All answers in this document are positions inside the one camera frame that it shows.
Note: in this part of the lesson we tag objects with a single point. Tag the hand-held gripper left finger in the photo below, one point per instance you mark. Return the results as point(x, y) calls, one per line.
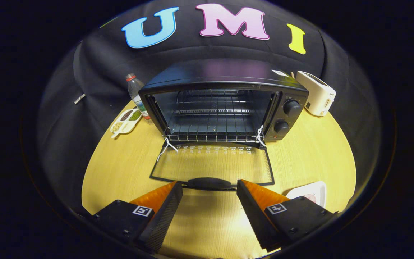
point(164, 219)

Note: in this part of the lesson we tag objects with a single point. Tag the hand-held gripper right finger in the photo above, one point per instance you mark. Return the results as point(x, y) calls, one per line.
point(255, 217)

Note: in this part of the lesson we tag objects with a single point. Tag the pink meat slice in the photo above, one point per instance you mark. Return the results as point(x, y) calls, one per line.
point(311, 198)

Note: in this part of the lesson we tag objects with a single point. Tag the white square plate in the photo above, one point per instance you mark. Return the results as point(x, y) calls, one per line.
point(314, 189)

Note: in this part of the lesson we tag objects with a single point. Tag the glass toaster oven door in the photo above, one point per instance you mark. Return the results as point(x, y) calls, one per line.
point(210, 162)

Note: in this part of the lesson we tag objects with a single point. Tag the black toaster oven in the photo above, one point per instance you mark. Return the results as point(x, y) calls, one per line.
point(221, 73)

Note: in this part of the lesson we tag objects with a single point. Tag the white toaster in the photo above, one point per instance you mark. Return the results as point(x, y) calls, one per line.
point(316, 93)

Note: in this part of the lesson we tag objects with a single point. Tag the white divided snack tray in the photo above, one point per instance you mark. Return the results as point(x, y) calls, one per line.
point(126, 120)

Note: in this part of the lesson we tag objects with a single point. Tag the clear plastic water bottle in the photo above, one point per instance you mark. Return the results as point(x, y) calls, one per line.
point(137, 90)

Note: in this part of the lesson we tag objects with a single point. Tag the silver clip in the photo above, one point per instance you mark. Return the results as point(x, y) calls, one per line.
point(79, 98)

